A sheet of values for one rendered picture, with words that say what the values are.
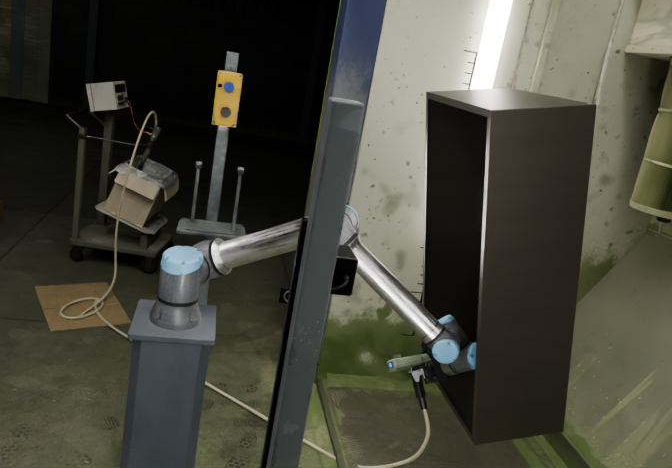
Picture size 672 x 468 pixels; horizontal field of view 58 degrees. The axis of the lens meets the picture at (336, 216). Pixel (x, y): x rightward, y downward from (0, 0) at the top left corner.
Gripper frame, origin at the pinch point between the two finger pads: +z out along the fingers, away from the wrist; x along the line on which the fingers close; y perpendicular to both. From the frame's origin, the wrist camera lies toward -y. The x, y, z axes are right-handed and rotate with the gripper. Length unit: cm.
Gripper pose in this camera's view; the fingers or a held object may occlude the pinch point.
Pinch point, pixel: (413, 369)
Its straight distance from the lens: 256.5
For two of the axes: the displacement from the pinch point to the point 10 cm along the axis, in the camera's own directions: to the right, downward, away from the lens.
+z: -5.4, 3.9, 7.4
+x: 8.1, 0.0, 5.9
